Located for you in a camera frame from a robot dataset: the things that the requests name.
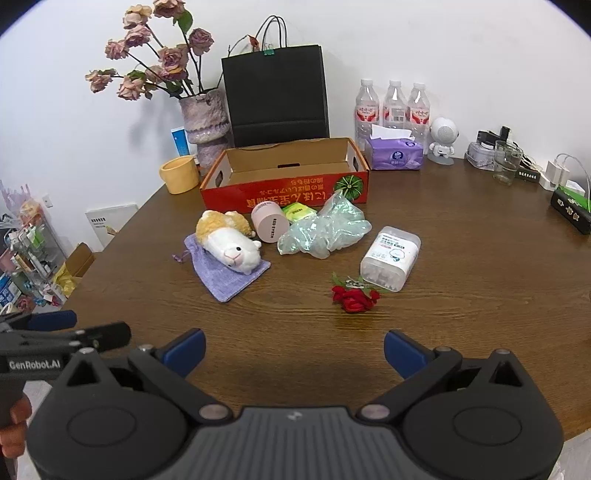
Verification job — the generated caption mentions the purple tissue pack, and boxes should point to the purple tissue pack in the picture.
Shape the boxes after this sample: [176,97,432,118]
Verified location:
[365,124,424,171]

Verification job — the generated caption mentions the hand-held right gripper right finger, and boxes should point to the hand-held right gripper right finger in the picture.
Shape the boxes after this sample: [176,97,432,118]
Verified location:
[355,329,539,425]

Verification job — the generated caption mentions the white robot speaker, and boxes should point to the white robot speaker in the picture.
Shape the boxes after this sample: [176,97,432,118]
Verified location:
[427,116,460,164]

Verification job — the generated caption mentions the blue white tube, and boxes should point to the blue white tube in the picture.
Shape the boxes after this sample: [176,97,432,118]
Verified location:
[171,128,191,158]

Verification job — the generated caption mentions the white flat box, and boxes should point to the white flat box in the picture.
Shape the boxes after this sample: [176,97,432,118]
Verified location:
[85,203,139,252]

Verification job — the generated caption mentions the black paper bag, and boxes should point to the black paper bag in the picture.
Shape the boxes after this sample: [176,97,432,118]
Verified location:
[222,15,331,148]

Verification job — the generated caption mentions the clear water bottle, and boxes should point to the clear water bottle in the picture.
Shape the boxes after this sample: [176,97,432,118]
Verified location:
[355,78,380,151]
[383,80,408,130]
[407,82,432,144]

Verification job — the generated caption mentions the brown cardboard carton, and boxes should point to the brown cardboard carton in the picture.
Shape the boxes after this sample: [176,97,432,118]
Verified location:
[53,242,95,297]

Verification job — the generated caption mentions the clear glass cup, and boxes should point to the clear glass cup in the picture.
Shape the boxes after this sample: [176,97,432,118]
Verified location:
[492,140,523,185]

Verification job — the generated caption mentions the clear cotton swab box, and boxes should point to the clear cotton swab box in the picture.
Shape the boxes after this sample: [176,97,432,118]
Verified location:
[360,226,422,293]

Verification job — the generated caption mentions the white charger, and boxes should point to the white charger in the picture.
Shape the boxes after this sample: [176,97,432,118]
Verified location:
[539,154,591,190]

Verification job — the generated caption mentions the pink cylindrical jar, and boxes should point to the pink cylindrical jar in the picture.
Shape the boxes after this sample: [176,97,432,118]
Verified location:
[250,201,290,243]

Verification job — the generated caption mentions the red artificial rose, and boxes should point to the red artificial rose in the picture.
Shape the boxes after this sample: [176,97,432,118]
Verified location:
[331,272,389,315]

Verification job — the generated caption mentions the yellow cup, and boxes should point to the yellow cup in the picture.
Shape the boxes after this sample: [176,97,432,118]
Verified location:
[160,155,200,195]

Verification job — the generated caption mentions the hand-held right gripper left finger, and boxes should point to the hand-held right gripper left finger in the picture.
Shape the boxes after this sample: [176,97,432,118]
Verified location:
[51,329,234,425]

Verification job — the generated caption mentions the person's left hand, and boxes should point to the person's left hand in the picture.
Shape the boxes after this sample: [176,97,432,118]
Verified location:
[0,396,33,459]

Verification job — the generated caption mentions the clear display shelf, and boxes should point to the clear display shelf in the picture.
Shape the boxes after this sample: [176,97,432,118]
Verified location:
[0,182,70,309]

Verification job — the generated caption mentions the black clip device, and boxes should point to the black clip device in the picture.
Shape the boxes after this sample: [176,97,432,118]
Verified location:
[477,126,512,148]

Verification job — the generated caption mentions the black patterned box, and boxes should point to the black patterned box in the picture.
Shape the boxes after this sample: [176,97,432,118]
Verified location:
[550,187,591,235]

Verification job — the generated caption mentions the purple drawstring pouch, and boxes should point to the purple drawstring pouch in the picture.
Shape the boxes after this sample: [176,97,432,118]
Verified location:
[172,233,271,304]

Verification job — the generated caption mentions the red cardboard box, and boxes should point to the red cardboard box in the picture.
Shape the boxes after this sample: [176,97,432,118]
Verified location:
[200,137,371,214]

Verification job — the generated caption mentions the iridescent plastic bag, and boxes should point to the iridescent plastic bag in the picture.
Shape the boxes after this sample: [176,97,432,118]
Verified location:
[277,190,373,259]

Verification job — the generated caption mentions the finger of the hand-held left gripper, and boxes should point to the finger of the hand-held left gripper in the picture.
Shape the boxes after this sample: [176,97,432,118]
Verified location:
[65,322,132,354]
[0,310,78,334]

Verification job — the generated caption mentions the dried pink rose bouquet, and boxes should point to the dried pink rose bouquet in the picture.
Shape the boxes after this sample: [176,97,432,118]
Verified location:
[84,0,215,101]

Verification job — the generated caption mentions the cream alpaca plush toy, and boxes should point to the cream alpaca plush toy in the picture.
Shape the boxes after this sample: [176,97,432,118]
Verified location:
[195,210,263,276]

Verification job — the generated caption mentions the green white packet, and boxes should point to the green white packet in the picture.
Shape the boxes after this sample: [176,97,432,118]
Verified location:
[556,181,591,213]

